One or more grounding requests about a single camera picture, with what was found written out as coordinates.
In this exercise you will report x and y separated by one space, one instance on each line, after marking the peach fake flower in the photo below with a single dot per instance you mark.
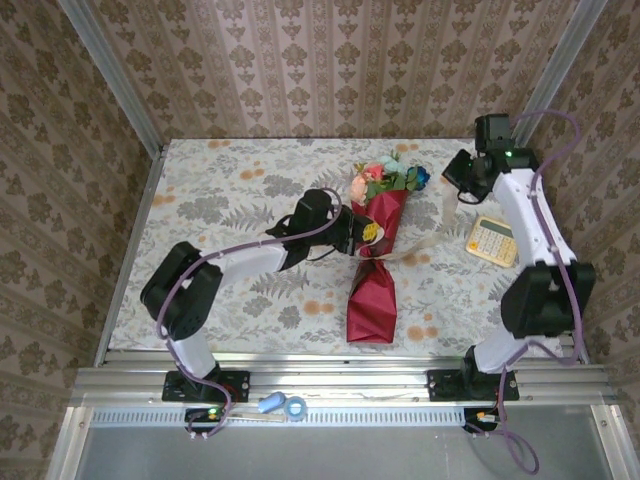
358 189

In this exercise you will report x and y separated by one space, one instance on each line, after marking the cream printed ribbon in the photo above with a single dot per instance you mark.
448 212

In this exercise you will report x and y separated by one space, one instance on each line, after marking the coral fake flower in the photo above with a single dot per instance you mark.
374 172

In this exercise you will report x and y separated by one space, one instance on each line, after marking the red wrapping paper sheet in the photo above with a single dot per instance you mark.
372 310

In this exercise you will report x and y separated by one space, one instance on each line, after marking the pale teal fake flower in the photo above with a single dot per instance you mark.
389 161

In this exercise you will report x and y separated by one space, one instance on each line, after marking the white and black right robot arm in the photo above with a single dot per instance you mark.
530 215

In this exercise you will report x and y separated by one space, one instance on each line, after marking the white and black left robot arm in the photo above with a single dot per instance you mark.
250 260

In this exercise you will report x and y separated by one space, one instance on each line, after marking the yellow calculator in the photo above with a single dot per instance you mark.
490 242

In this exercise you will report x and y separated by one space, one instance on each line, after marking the floral table cover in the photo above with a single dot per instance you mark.
280 320

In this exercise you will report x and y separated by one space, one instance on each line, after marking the blue cylinder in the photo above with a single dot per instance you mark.
272 401

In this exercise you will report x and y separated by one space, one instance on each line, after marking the blue tape roll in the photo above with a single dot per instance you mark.
287 409

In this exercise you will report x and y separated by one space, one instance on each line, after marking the grey metal panel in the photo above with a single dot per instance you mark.
350 455

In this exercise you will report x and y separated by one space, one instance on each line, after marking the black controller box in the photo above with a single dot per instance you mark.
205 414
480 416

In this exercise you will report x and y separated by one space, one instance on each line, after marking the aluminium frame post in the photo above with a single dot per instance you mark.
557 70
111 70

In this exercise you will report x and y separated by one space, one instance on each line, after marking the aluminium frame rail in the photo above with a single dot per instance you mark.
350 380

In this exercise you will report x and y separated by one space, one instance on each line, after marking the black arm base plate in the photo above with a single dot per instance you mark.
440 387
240 387

